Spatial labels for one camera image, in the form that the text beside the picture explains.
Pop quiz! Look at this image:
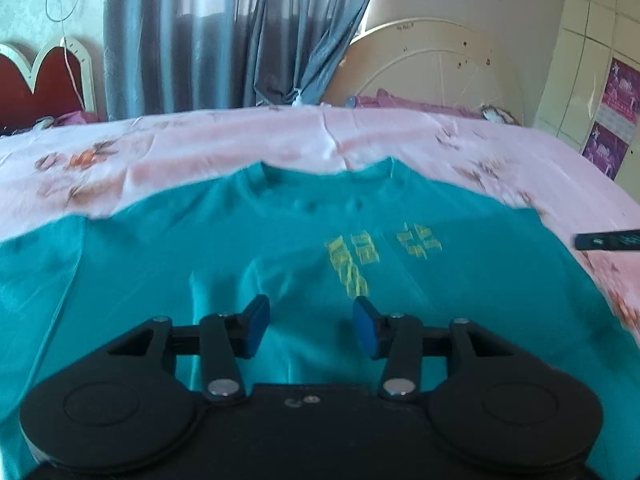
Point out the pink floral bed sheet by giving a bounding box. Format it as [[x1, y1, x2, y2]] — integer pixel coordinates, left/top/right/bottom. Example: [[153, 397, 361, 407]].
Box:
[[0, 104, 640, 351]]

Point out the pile of colourful clothes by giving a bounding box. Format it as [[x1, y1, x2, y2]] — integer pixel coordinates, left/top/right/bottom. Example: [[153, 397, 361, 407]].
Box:
[[34, 110, 102, 130]]

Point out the pink pillow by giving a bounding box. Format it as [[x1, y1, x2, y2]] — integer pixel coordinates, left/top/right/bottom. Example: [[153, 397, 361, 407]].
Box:
[[349, 88, 490, 119]]

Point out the patterned pillow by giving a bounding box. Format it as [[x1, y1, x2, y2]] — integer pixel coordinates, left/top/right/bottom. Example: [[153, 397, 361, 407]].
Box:
[[481, 105, 517, 125]]

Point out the red heart-shaped headboard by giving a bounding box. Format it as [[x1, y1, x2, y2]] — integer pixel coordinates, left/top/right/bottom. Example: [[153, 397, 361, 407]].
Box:
[[0, 35, 98, 135]]

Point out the cream round headboard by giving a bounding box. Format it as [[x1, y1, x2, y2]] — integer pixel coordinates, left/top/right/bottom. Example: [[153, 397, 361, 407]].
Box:
[[320, 17, 526, 127]]

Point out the teal shirt with yellow print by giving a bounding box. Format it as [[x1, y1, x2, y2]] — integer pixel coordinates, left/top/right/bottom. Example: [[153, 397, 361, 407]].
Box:
[[0, 157, 640, 480]]

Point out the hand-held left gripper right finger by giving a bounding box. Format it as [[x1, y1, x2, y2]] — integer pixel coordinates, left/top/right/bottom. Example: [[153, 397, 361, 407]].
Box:
[[352, 296, 523, 404]]

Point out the purple wall poster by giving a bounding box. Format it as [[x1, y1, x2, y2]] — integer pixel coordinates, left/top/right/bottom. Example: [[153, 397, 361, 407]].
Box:
[[599, 57, 640, 125], [580, 122, 631, 179]]

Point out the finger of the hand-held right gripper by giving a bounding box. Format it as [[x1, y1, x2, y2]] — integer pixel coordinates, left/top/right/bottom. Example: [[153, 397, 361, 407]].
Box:
[[574, 229, 640, 251]]

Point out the grey-blue curtain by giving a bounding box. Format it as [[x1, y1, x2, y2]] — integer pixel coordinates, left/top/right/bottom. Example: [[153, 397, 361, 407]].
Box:
[[102, 0, 392, 122]]

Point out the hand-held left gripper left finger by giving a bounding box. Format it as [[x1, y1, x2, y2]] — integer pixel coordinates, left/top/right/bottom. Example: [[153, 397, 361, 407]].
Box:
[[107, 294, 271, 405]]

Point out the white hanging cable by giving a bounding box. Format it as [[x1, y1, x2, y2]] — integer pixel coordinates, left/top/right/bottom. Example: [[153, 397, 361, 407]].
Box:
[[44, 0, 87, 107]]

